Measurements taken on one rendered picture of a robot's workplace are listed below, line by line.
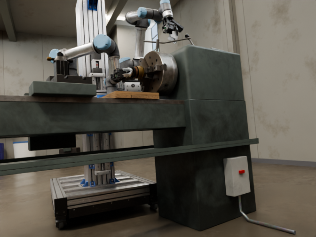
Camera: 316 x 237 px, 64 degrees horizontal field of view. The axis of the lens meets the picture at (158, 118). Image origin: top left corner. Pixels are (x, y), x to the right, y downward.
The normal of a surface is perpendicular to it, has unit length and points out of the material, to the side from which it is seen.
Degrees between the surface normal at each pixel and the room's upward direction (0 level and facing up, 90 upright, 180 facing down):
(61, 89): 90
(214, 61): 90
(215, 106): 90
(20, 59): 90
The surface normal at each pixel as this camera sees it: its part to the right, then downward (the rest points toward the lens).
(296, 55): -0.91, 0.04
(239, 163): 0.56, -0.10
